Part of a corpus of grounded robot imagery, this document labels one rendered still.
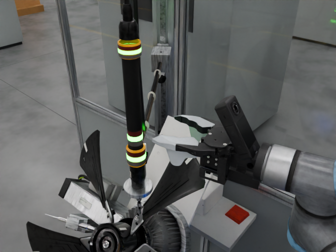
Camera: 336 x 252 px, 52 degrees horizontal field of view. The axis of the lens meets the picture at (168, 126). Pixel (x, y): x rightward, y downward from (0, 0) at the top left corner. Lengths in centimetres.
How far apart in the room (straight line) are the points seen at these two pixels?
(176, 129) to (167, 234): 38
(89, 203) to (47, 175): 202
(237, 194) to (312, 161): 111
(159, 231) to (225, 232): 49
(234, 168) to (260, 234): 115
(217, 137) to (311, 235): 23
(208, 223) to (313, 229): 97
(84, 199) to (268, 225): 86
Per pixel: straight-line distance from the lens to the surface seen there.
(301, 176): 60
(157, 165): 128
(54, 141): 373
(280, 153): 61
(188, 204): 121
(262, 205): 165
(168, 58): 128
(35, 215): 296
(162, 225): 114
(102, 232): 105
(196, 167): 93
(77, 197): 135
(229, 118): 59
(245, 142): 61
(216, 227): 156
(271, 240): 176
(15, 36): 670
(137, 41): 67
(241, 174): 65
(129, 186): 84
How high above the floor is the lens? 202
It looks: 32 degrees down
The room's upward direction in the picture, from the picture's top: straight up
